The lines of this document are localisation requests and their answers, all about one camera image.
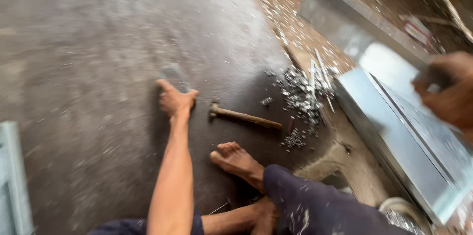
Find person's left hand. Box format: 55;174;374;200
157;79;199;119

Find person's right hand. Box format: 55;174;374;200
412;51;473;144

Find white and red paper scrap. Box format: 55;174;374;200
404;16;433;46

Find wooden board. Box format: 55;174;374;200
417;0;473;43

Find long thin metal strips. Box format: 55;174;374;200
309;48;335;113

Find large flat metal sheet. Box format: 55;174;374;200
298;0;437;71

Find pile of metal scraps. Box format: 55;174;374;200
260;66;338;151

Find beige burlap sack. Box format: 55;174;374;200
294;142;351;185

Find round bowl of metal bits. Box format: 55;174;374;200
378;197;434;235

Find dark blue trousers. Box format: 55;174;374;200
88;164;416;235

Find scattered metal shavings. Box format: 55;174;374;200
238;0;355;75

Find person's right foot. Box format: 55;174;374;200
209;141;267;193

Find person's left lower leg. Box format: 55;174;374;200
201;197;278;235

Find small grey metal sheet piece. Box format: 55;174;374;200
159;63;191;94

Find galvanized sheet metal duct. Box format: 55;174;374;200
333;67;473;225

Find wooden handled hammer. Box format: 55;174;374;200
209;102;284;131

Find light blue metal frame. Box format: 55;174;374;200
0;121;35;235

